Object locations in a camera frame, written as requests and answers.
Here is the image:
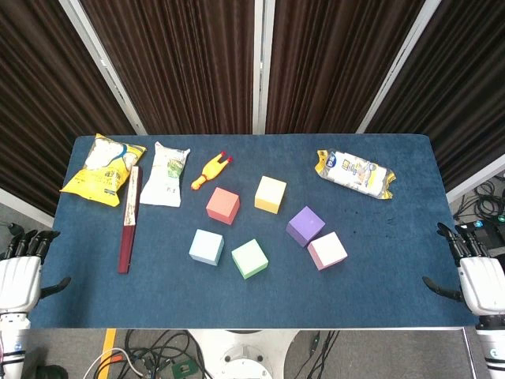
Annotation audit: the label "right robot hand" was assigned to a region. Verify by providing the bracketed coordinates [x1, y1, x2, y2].
[421, 222, 505, 317]

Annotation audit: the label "yellow foam cube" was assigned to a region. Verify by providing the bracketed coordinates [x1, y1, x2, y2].
[254, 175, 287, 215]

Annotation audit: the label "green circuit board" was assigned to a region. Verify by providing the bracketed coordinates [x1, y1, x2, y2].
[172, 361, 196, 378]

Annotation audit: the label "light blue foam cube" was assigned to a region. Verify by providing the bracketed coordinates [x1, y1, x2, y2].
[189, 228, 225, 267]

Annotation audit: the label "floor cable bundle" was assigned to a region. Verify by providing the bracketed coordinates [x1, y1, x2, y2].
[82, 329, 210, 379]

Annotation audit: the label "white partition post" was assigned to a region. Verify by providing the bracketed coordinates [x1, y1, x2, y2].
[58, 0, 149, 136]
[354, 0, 442, 135]
[252, 0, 276, 135]

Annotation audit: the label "black floor cables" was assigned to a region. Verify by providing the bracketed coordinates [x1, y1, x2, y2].
[291, 330, 340, 379]

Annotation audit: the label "white snack bag green print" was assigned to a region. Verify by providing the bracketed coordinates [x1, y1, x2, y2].
[139, 141, 191, 208]

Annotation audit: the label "blue table cloth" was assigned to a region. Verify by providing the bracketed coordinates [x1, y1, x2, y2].
[29, 133, 477, 329]

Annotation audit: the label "pink foam cube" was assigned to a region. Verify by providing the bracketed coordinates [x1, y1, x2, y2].
[307, 231, 349, 272]

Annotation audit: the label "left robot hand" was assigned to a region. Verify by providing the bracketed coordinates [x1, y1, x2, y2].
[0, 229, 72, 315]

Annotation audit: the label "brown curtain panel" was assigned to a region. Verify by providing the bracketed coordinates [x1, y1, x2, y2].
[80, 0, 256, 135]
[266, 0, 425, 135]
[365, 0, 505, 193]
[0, 0, 137, 216]

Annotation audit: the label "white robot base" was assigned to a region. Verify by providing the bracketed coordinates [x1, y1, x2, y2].
[187, 329, 299, 379]

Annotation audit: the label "yellow popcorn snack bag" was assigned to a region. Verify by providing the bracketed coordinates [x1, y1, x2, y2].
[59, 133, 147, 208]

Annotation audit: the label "red foam cube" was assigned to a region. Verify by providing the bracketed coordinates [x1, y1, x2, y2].
[206, 186, 241, 226]

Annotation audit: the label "purple foam cube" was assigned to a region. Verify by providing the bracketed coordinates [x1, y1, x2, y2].
[286, 205, 327, 248]

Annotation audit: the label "white yellow snack packet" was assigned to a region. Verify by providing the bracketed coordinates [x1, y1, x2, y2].
[314, 148, 397, 201]

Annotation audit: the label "black coiled cables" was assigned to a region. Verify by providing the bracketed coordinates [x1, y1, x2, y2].
[453, 179, 505, 222]

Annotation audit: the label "green foam cube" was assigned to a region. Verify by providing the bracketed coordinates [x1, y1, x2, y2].
[231, 238, 269, 280]

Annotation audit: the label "black device green lights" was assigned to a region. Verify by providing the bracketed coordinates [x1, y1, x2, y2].
[455, 220, 505, 257]

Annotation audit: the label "white partition base bar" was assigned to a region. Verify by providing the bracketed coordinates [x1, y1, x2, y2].
[0, 187, 54, 228]
[445, 156, 505, 205]

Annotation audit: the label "yellow rubber chicken toy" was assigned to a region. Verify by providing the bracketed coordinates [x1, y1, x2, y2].
[190, 151, 234, 193]

